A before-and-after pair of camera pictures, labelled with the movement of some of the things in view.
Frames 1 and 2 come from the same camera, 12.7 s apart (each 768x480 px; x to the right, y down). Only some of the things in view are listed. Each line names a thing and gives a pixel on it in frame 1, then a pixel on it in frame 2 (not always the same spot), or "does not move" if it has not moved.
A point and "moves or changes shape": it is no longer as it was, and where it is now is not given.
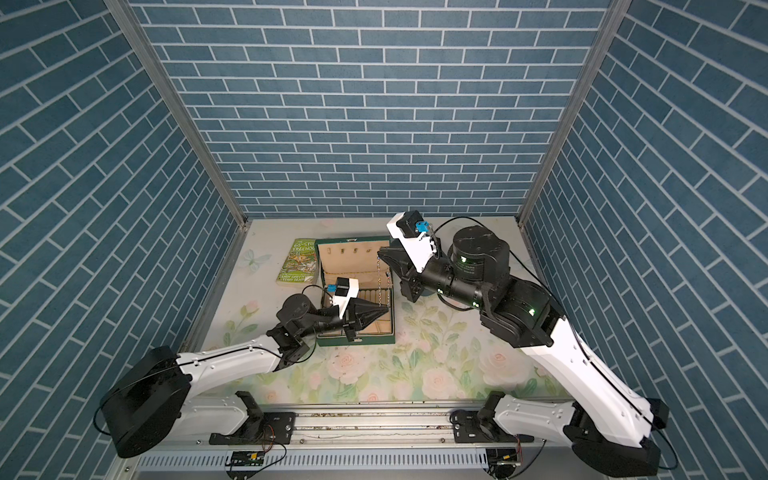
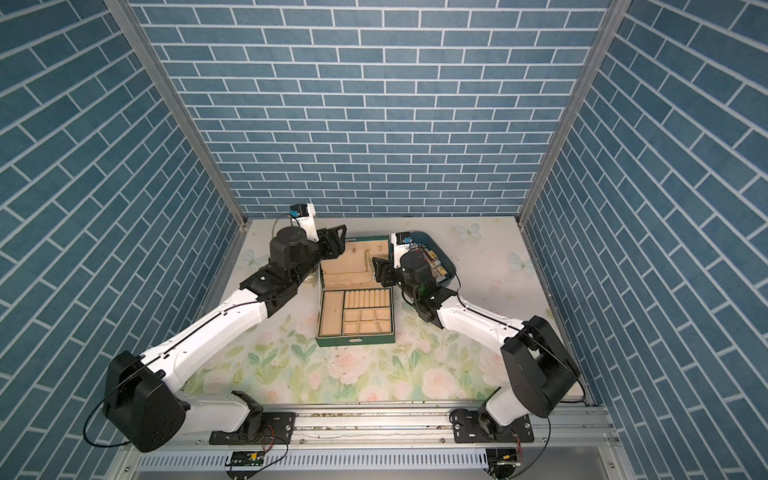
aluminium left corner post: [182, 105] does not move
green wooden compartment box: [357, 258] does not move
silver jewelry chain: [378, 276] moves or changes shape
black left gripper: [353, 317] → [335, 247]
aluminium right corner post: [617, 14] does not move
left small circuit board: [246, 458] does not move
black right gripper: [408, 274] → [387, 270]
